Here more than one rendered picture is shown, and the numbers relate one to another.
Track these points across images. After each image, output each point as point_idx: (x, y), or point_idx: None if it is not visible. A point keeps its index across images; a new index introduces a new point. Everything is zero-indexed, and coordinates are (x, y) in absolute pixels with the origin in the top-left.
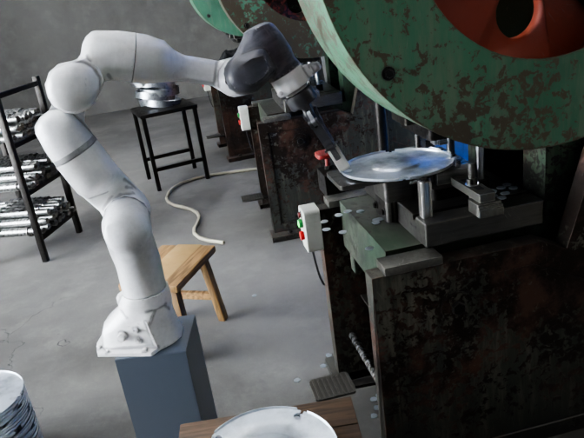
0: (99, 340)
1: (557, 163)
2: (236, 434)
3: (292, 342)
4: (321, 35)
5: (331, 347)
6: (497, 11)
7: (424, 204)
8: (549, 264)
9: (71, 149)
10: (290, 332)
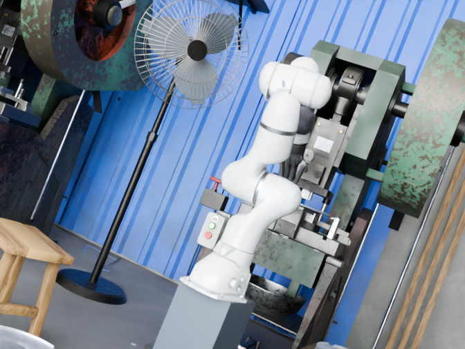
0: (196, 286)
1: (347, 227)
2: None
3: (94, 334)
4: (416, 138)
5: (126, 338)
6: (375, 148)
7: (335, 231)
8: (342, 278)
9: (297, 128)
10: (80, 325)
